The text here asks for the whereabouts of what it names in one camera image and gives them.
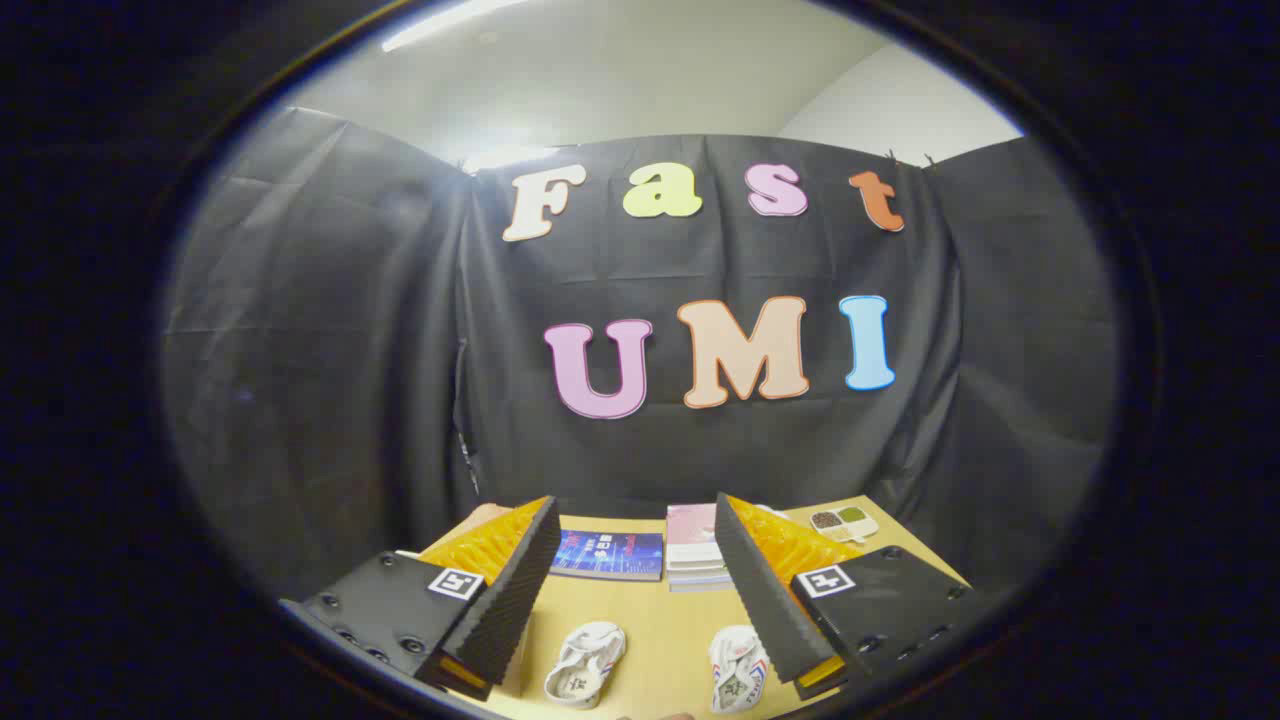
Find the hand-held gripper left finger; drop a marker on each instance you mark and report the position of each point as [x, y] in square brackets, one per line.
[505, 600]

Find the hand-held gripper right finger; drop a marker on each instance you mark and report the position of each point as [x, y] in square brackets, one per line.
[765, 600]

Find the white canvas shoe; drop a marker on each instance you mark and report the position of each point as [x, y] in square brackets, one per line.
[733, 672]
[585, 662]

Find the grey-blue book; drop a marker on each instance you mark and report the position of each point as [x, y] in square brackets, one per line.
[700, 586]

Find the orange plush toy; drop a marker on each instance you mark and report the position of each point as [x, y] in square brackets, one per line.
[482, 515]

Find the pink cover book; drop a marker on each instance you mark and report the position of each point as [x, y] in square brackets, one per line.
[692, 530]

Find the divided spice dish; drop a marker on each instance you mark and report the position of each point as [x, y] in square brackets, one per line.
[845, 521]

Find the blue cover book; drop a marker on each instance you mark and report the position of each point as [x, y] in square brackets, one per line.
[610, 553]

